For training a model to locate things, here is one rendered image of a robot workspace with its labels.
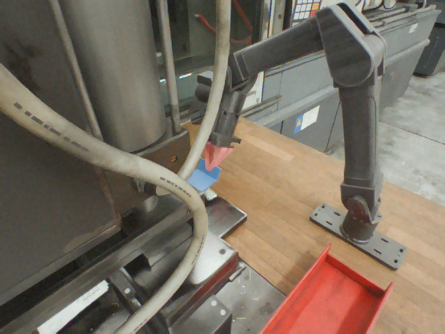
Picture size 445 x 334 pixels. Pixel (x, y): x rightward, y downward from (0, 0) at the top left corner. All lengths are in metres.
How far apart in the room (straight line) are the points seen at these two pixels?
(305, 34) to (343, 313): 0.48
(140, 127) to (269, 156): 0.68
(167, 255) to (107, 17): 0.23
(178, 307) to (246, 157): 0.63
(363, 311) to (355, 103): 0.36
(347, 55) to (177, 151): 0.32
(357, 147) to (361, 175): 0.06
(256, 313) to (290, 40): 0.48
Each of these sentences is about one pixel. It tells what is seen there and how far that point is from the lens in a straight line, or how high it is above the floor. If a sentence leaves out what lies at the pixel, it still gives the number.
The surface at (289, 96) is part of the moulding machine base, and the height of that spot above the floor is 0.77.
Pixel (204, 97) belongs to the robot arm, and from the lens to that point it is 0.68.
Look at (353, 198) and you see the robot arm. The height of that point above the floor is 1.03.
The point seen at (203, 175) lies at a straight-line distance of 0.68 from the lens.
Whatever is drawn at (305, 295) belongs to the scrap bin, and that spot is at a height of 0.90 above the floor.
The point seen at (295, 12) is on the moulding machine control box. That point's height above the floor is 1.22.
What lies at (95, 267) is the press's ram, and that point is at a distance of 0.28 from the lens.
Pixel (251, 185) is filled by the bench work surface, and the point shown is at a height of 0.90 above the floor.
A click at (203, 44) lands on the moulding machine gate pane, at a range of 1.06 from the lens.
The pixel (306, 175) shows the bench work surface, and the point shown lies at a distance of 0.82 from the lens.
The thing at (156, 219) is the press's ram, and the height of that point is 1.18.
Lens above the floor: 1.40
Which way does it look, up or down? 38 degrees down
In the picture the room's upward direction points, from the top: straight up
